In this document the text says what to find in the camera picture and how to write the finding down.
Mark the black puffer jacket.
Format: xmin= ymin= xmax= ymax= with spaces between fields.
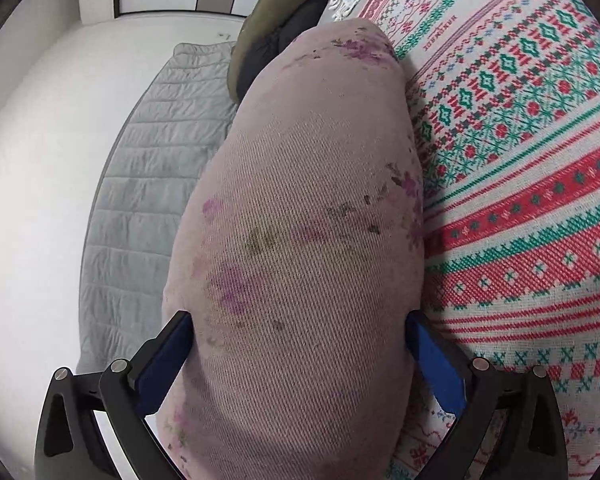
xmin=227 ymin=0 xmax=328 ymax=103

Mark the olive green jacket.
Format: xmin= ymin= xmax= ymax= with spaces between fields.
xmin=227 ymin=0 xmax=306 ymax=103

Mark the grey quilted headboard cover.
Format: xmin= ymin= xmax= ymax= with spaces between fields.
xmin=76 ymin=42 xmax=236 ymax=373

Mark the red green patterned blanket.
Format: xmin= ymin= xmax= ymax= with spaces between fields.
xmin=360 ymin=0 xmax=600 ymax=479

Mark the pink floral padded garment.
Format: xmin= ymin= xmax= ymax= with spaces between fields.
xmin=158 ymin=20 xmax=424 ymax=479

